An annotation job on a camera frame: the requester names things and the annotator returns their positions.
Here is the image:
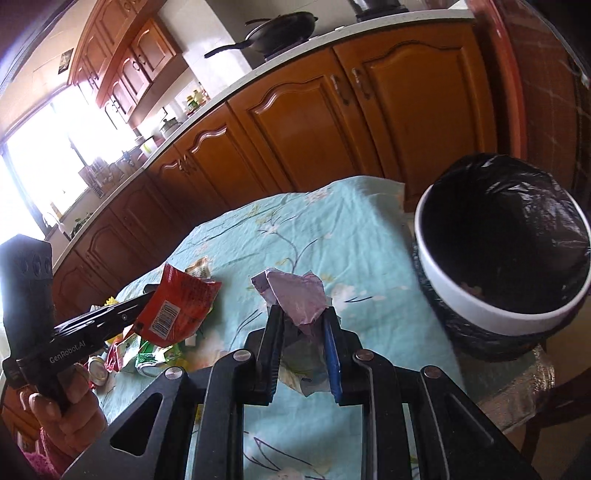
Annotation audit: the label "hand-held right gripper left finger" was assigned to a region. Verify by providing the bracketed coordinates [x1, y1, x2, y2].
[60, 305, 287, 480]

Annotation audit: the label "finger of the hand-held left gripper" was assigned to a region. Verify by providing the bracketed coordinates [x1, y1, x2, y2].
[52, 285, 160, 346]

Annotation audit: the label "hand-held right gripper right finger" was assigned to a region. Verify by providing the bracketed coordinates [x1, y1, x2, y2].
[321, 307, 541, 480]

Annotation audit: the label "purple white wrapper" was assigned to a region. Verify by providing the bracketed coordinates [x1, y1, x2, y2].
[250, 270, 336, 398]

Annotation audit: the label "red snack packet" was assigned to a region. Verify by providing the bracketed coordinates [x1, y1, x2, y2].
[134, 263, 223, 348]

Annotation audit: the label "white round bin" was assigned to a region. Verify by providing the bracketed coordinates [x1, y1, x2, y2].
[411, 152, 591, 363]

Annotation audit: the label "person's left forearm pink sleeve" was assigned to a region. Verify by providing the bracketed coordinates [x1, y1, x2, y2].
[18, 427, 79, 480]

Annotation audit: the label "person's left hand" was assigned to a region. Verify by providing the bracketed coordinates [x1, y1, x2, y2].
[21, 362, 110, 467]

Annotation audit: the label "small round metal can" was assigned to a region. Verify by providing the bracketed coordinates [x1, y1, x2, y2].
[88, 357, 110, 389]

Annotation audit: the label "crumpled green wrapper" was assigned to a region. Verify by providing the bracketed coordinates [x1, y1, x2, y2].
[133, 339, 205, 376]

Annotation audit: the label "teal floral tablecloth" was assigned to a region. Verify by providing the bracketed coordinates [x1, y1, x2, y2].
[90, 175, 468, 480]

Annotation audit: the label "bright kitchen window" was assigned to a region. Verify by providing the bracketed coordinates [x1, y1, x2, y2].
[0, 83, 141, 234]

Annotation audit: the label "wooden base cabinets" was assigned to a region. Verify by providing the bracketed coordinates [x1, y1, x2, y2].
[50, 21, 500, 324]

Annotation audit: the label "bottles on counter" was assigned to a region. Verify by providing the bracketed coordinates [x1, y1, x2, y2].
[185, 88, 211, 114]

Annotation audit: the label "black wok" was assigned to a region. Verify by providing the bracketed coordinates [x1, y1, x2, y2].
[204, 11, 319, 60]

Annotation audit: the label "dark cooking pot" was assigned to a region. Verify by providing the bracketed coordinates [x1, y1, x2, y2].
[348, 0, 410, 22]

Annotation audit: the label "wooden wall cabinets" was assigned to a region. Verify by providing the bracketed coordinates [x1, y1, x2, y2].
[68, 0, 190, 124]

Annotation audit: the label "red brown door frame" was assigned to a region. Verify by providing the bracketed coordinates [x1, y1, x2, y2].
[468, 0, 529, 164]

